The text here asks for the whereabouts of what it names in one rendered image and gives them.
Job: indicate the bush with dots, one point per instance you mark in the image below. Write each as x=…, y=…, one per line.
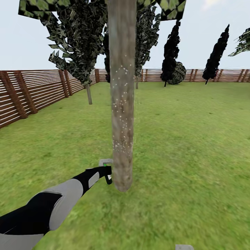
x=180, y=73

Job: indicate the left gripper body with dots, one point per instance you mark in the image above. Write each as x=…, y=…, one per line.
x=106, y=170

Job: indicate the pesticide atomizer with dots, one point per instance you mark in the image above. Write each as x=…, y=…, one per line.
x=108, y=179

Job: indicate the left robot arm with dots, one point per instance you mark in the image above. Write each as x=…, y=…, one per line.
x=23, y=228

